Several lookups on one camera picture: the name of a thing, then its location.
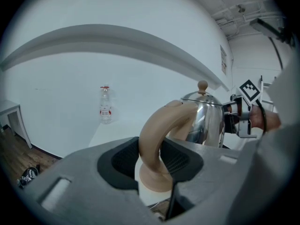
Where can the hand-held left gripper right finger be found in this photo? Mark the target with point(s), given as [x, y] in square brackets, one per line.
[206, 184]

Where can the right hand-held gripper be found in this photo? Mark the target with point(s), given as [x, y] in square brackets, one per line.
[248, 92]

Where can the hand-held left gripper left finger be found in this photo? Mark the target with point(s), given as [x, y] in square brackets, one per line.
[89, 196]

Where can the person's right forearm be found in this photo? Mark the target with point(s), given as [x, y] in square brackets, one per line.
[269, 118]

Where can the metal ladder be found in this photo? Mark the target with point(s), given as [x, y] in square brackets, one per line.
[267, 90]

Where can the person's white shirt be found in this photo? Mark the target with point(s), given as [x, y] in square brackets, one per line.
[276, 172]

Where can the clear plastic bottle red cap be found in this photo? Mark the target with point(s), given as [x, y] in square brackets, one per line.
[105, 107]

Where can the ceiling-mounted sensor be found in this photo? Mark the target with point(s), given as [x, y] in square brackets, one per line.
[240, 8]

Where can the white side table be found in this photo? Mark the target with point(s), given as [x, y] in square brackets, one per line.
[9, 107]

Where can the wall notice panel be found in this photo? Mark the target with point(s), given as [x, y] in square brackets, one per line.
[223, 60]

